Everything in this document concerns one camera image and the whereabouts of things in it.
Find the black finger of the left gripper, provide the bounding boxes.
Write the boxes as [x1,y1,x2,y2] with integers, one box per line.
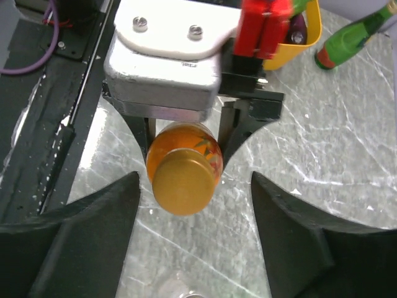
[104,96,156,155]

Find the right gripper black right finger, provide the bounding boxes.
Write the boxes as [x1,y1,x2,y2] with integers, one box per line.
[251,172,396,297]

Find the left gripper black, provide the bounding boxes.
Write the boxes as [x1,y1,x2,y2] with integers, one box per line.
[102,40,285,165]

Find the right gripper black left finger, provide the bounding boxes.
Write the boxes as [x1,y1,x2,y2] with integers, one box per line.
[1,172,140,297]

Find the orange juice bottle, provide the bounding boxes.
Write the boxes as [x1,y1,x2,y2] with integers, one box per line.
[146,122,223,183]

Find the orange bottle cap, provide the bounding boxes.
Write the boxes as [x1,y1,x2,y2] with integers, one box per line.
[152,148,215,216]

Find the dark green glass bottle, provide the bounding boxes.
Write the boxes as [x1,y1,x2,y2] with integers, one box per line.
[314,1,396,70]

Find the yellow plastic basket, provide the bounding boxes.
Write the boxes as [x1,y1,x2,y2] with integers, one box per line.
[263,1,322,70]

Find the purple eggplant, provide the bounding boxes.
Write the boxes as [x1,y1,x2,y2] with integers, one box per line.
[285,14,308,45]

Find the green lettuce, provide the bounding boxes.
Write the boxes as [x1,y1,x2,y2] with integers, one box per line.
[291,0,311,17]

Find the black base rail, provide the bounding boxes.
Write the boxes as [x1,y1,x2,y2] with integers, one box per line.
[1,1,120,225]

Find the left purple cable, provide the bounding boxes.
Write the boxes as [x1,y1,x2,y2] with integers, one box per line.
[0,0,60,76]

